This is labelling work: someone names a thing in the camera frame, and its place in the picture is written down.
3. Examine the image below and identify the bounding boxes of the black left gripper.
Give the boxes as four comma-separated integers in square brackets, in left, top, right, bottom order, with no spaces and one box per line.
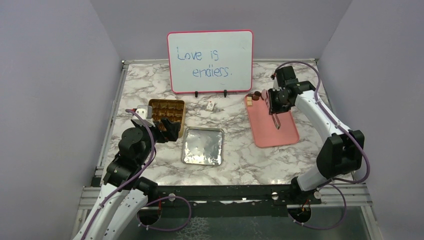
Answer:
[132,117,180,165]

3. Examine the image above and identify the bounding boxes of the pink silicone tongs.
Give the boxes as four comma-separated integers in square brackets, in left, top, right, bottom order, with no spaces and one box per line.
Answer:
[261,89,281,130]

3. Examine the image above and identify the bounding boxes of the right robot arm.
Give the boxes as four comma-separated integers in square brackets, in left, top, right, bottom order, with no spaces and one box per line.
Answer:
[263,65,365,204]

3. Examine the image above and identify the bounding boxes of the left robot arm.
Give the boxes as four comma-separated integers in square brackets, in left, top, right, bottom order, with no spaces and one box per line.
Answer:
[74,117,181,240]

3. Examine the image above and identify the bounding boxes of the gold chocolate box tray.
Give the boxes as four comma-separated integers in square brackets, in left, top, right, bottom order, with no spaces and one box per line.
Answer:
[148,99,186,138]

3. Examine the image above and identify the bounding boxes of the chocolate pile on tray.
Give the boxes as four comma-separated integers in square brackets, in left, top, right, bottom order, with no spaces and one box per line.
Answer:
[244,91,263,107]

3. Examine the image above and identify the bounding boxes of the silver tin lid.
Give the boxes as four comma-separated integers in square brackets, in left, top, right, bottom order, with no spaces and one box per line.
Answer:
[181,127,225,166]

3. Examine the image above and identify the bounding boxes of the pink plastic tray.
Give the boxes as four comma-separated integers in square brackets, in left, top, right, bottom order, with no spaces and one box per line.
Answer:
[244,93,300,148]

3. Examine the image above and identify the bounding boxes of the small white card box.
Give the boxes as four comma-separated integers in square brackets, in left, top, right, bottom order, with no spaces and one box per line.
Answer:
[206,100,215,111]

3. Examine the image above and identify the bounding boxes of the pink-framed whiteboard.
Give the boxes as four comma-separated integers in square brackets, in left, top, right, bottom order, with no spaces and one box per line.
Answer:
[167,29,254,94]

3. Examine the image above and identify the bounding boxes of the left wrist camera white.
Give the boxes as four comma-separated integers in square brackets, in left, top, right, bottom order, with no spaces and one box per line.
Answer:
[132,105,155,127]

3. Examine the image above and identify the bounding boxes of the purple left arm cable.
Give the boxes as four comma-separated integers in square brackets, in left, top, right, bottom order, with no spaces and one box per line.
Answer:
[79,109,157,240]

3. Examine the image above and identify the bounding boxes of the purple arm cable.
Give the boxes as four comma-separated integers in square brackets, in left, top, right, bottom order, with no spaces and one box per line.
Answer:
[274,61,371,185]
[79,109,157,240]

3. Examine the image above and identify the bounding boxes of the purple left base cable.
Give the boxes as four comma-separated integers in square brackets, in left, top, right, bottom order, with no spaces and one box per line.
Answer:
[136,194,193,233]

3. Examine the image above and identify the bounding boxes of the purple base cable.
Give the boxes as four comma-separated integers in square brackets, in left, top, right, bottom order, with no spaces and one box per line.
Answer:
[136,194,193,233]
[287,183,348,231]

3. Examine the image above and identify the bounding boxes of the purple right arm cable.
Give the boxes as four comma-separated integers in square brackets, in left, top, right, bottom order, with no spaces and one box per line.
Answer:
[274,61,371,185]

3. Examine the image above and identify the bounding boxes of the black table base rail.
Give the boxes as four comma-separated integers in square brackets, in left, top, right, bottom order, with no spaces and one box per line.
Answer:
[123,182,321,223]

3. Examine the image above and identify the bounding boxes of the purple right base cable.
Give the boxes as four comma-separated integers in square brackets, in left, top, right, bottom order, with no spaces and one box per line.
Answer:
[287,183,348,231]

